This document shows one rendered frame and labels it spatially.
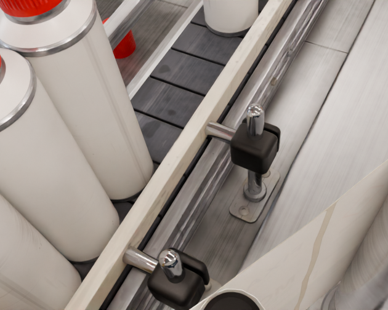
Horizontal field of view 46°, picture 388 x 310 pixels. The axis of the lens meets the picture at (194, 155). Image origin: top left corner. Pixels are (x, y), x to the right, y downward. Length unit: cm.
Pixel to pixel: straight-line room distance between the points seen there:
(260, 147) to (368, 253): 14
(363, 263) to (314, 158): 17
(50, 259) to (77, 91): 10
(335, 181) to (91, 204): 18
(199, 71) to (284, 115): 9
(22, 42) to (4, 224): 8
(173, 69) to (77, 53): 20
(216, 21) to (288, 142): 13
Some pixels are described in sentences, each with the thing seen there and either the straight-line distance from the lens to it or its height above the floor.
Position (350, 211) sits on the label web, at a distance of 16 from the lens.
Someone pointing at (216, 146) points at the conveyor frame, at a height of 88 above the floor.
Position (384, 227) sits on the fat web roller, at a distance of 17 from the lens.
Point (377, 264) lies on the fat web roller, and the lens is 19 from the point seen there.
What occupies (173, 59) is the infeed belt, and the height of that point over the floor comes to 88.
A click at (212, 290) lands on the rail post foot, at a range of 36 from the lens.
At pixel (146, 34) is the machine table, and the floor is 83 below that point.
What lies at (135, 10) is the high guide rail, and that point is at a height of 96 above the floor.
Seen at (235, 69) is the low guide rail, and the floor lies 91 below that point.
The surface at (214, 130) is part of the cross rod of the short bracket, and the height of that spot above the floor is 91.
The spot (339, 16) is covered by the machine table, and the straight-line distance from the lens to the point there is 54.
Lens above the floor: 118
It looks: 57 degrees down
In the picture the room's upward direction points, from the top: 12 degrees counter-clockwise
